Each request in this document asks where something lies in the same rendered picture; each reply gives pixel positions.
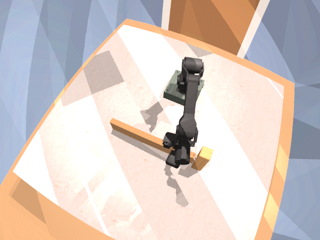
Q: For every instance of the wooden post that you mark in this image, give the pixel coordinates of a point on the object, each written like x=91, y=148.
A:
x=203, y=158

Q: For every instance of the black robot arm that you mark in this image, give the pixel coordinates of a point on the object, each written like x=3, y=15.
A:
x=186, y=129

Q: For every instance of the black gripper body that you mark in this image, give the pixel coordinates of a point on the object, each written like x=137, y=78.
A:
x=171, y=159

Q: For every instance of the light brown wooden board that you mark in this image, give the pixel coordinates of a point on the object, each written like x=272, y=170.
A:
x=144, y=137

